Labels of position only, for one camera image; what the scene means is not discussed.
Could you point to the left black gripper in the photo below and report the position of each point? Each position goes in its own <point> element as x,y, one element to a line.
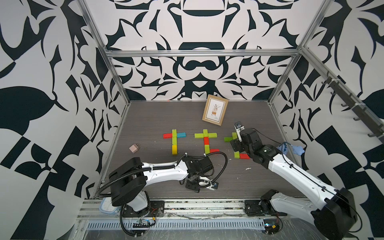
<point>193,187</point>

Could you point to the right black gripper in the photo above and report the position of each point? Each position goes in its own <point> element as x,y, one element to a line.
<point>235,145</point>

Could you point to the red block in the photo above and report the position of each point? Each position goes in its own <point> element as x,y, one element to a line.
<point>244,156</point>
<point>167,136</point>
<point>206,141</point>
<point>214,150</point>

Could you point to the yellow block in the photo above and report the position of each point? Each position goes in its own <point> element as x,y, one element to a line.
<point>174,150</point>

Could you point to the lime block top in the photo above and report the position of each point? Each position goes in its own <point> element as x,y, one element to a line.
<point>199,136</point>

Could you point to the teal block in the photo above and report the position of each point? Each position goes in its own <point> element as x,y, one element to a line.
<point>181,135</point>

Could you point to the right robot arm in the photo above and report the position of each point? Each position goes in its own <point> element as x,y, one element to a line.
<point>331,211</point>

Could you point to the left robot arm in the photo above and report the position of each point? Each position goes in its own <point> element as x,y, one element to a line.
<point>130,179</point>

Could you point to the blue cloth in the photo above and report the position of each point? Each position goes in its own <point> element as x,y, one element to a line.
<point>297,150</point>

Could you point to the left circuit board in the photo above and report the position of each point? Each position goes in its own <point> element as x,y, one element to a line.
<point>144,224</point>

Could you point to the circuit board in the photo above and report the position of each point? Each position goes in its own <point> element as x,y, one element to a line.
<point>144,224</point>
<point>271,229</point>

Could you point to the right circuit board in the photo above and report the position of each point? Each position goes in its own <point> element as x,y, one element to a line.
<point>271,229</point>

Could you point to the clear container blue lid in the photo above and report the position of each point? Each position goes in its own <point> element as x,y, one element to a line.
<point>107,208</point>

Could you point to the white cable duct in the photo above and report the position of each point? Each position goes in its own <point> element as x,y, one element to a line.
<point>186,224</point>

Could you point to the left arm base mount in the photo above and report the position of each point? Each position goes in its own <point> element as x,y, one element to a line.
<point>154,209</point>

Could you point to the wooden picture frame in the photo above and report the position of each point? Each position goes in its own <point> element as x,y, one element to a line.
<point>215,110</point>

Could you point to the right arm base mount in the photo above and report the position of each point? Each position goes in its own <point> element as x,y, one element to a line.
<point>261,208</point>

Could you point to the pink wall charger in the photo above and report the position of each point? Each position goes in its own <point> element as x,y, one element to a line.
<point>134,148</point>

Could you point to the black wall hook rail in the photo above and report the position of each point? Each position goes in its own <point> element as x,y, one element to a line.
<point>360,109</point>

